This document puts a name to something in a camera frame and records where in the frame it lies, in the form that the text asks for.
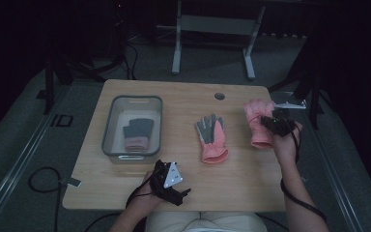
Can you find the pink padded printed glove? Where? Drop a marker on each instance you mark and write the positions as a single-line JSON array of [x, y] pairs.
[[256, 125]]

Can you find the dark device with red light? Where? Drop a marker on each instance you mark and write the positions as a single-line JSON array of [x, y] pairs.
[[118, 11]]

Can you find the metal floor rail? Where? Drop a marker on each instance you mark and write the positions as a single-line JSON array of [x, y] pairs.
[[19, 167], [335, 187]]

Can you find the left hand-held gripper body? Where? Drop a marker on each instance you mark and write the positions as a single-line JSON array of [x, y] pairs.
[[169, 180]]

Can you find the white metal desk frame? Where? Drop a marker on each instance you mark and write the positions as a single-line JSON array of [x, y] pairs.
[[217, 25]]

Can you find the pink glove with grey palm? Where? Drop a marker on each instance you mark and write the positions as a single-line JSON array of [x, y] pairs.
[[213, 141]]

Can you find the grey plastic bin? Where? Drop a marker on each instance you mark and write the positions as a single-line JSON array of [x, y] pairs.
[[133, 129]]

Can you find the person's lap in beige trousers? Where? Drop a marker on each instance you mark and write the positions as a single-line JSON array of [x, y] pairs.
[[203, 224]]

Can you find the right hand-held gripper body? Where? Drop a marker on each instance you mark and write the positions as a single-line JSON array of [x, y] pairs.
[[283, 124]]

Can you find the grey pink knit glove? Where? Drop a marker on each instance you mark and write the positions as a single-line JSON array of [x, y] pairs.
[[140, 127], [129, 143]]

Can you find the person's left hand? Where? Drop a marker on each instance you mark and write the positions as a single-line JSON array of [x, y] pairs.
[[148, 193]]

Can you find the person's right hand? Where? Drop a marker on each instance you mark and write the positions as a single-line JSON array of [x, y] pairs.
[[286, 145]]

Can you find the black tripod stand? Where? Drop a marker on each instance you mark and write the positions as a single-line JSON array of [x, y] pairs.
[[309, 77], [64, 69]]

